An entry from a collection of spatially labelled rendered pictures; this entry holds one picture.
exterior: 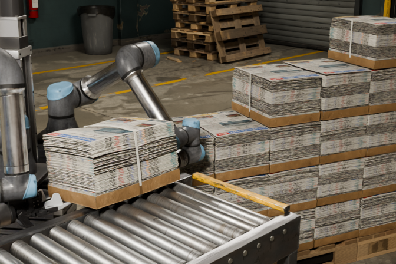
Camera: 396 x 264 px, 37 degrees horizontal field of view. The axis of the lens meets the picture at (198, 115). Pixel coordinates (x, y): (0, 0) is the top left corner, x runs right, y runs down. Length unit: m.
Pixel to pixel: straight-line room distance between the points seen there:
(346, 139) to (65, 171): 1.55
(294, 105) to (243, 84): 0.30
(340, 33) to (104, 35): 6.74
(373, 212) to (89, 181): 1.85
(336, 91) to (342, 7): 7.18
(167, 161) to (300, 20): 8.55
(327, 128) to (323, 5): 7.38
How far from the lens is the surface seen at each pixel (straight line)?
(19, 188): 1.91
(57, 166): 2.09
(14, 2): 2.41
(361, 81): 3.02
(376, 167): 3.24
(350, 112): 3.02
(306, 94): 2.84
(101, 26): 9.58
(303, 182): 2.97
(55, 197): 2.04
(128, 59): 2.39
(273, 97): 2.73
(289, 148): 2.86
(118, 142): 1.95
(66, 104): 2.67
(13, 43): 2.43
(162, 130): 2.08
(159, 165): 2.09
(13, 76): 1.88
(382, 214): 3.39
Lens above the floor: 1.63
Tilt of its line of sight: 16 degrees down
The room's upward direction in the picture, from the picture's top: straight up
